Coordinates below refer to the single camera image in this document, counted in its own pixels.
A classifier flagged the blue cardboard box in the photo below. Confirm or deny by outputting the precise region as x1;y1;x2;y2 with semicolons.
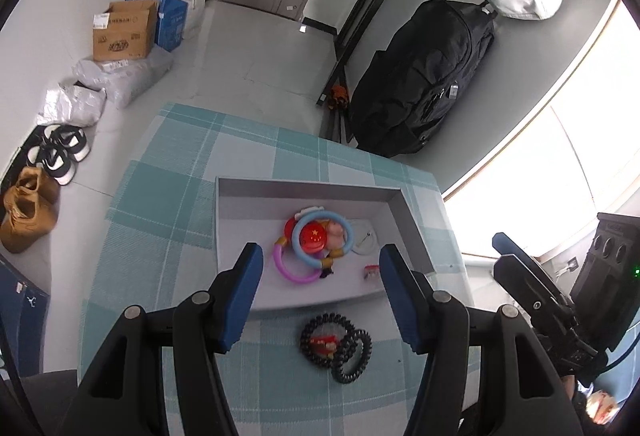
125;0;190;53

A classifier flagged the dark blue shoe box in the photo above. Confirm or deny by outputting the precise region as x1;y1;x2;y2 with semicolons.
0;255;51;377

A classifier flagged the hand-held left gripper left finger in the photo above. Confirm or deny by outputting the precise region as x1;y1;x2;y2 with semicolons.
60;242;264;436

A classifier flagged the purple ring bracelet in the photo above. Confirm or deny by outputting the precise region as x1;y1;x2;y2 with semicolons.
272;238;322;287

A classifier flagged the grey cardboard box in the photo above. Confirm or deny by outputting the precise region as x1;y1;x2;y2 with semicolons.
215;176;435;312

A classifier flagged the small orange black item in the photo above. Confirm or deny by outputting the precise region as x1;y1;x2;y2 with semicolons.
327;86;350;111

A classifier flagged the large grey parcel bag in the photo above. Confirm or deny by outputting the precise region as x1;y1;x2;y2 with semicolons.
72;47;174;109

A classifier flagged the white round badge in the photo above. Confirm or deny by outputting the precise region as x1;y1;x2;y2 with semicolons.
350;218;377;255

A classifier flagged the black white sneaker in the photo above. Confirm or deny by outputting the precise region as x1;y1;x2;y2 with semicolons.
42;125;91;163
27;143;77;186

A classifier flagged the black backpack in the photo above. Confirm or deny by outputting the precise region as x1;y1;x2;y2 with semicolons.
348;0;498;158

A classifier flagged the black beaded bracelet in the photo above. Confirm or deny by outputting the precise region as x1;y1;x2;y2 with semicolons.
300;312;354;369

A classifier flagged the pink pig toy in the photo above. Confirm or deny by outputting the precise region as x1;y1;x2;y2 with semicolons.
324;220;349;248

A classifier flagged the grey fabric seat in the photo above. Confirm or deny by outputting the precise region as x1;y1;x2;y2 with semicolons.
20;368;103;436

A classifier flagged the small white parcel bag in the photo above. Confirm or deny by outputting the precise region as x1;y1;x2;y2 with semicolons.
37;83;108;127

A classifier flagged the brown shoe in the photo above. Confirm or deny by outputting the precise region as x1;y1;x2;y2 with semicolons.
17;166;60;206
0;186;57;254

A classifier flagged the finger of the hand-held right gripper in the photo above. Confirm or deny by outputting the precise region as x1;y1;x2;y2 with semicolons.
492;232;546;268
493;253;576;319

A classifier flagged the teal checked tablecloth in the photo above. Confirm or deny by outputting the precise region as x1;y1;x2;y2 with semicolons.
80;102;482;436

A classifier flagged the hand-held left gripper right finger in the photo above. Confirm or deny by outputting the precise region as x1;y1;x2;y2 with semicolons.
379;244;583;436

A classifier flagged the light blue ring bracelet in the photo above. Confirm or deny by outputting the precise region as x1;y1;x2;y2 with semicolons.
292;210;356;268

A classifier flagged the brown cardboard box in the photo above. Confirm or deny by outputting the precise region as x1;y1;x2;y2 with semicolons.
92;0;161;63

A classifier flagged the white plastic bag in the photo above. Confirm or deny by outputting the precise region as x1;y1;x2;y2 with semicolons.
182;0;209;40

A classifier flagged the red round badge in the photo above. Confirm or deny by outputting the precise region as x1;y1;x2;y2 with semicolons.
284;215;332;253

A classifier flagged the black spiral hair tie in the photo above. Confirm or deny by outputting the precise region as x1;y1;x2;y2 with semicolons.
332;328;374;385

